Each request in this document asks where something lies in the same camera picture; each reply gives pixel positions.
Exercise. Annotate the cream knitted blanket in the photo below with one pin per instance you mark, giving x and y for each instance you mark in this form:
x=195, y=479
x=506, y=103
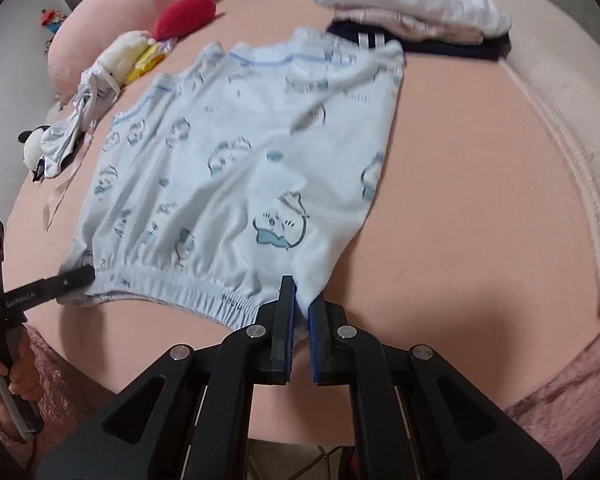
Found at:
x=575, y=125

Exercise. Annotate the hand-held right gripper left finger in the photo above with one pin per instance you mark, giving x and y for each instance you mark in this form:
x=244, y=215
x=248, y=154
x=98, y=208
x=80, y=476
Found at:
x=280, y=332

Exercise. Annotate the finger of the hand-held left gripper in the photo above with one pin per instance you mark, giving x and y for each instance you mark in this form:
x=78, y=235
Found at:
x=55, y=284

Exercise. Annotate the pink bed sheet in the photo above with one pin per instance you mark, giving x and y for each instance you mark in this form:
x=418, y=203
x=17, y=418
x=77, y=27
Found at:
x=480, y=210

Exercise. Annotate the pink fuzzy blanket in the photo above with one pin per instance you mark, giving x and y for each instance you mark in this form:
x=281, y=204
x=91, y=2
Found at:
x=565, y=410

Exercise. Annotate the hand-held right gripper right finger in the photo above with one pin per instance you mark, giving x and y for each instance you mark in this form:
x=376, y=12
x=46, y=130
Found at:
x=317, y=342

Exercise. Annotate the light blue printed pajama garment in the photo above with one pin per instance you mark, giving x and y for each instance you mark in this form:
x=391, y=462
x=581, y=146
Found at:
x=240, y=160

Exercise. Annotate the red plush toy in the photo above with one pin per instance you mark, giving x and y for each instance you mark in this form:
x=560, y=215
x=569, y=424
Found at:
x=185, y=16

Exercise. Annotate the pink folded garment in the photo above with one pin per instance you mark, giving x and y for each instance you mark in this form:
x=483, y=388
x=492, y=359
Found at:
x=430, y=27

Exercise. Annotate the black and white plush toy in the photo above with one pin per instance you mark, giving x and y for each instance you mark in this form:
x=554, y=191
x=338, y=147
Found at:
x=30, y=147

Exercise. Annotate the pink pillow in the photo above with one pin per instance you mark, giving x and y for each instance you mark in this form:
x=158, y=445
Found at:
x=105, y=15

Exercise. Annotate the colourful small doll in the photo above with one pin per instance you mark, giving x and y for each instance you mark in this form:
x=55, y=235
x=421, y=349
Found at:
x=50, y=20

